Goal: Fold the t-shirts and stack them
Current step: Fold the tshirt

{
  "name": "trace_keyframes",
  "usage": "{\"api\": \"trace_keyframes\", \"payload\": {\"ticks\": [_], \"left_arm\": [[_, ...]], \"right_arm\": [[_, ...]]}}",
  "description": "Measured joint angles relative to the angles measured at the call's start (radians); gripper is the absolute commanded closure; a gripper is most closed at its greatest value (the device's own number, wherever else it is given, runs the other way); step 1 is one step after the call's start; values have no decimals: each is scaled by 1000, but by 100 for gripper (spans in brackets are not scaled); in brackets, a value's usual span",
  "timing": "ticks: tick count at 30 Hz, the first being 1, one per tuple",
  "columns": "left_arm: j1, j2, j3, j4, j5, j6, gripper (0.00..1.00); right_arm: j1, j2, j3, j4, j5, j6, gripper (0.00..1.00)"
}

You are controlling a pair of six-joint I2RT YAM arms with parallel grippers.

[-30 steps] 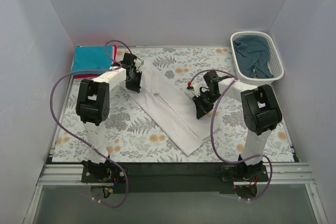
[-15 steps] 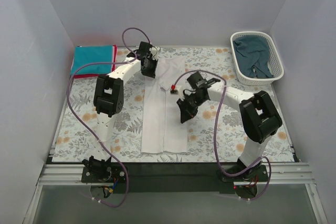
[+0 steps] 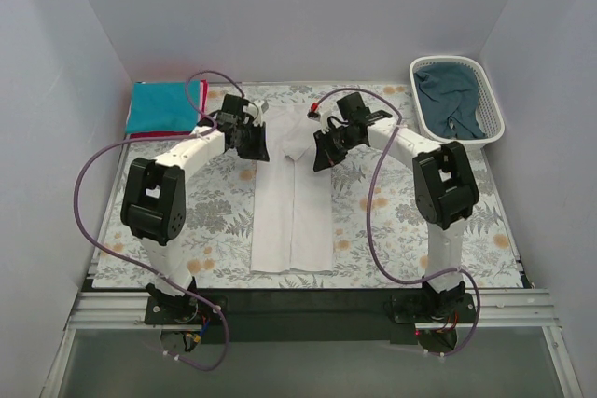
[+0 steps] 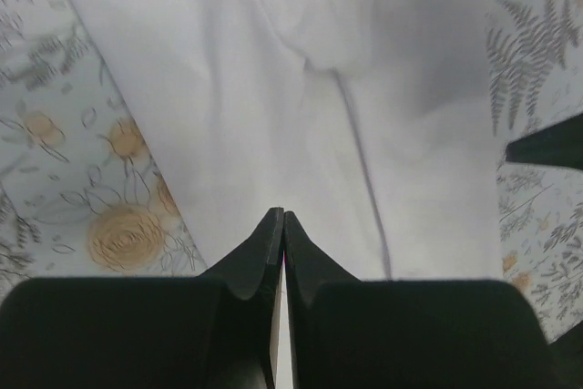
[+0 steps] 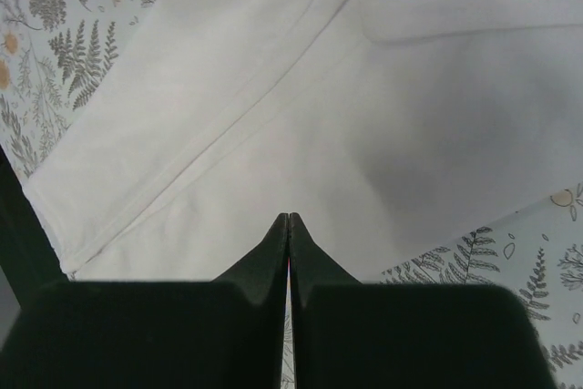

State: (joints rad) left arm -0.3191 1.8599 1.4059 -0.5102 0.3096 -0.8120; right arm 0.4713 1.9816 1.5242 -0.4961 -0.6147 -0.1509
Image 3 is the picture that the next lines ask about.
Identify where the white t shirt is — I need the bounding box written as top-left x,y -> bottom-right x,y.
250,105 -> 334,274

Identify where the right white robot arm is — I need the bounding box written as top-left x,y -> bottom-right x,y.
307,88 -> 479,323

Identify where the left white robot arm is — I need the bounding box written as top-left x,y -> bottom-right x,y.
120,94 -> 270,323

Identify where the folded red t shirt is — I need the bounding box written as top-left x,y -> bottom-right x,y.
130,79 -> 209,141

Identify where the folded teal t shirt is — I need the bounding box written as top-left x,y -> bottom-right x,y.
124,80 -> 206,135

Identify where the dark teal t shirt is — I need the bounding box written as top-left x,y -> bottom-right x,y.
414,62 -> 486,140

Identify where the floral patterned table mat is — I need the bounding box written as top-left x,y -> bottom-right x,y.
91,84 -> 523,289

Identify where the white plastic laundry basket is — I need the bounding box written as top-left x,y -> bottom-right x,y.
409,55 -> 505,152

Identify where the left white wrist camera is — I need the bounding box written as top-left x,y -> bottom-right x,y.
243,101 -> 269,127

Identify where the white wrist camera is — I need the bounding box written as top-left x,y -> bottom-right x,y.
307,103 -> 331,134
243,101 -> 269,127

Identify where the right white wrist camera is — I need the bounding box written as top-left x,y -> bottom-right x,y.
307,103 -> 331,134

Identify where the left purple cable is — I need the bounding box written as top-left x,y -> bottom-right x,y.
73,69 -> 231,371

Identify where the aluminium rail frame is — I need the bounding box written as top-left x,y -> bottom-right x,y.
42,289 -> 582,397

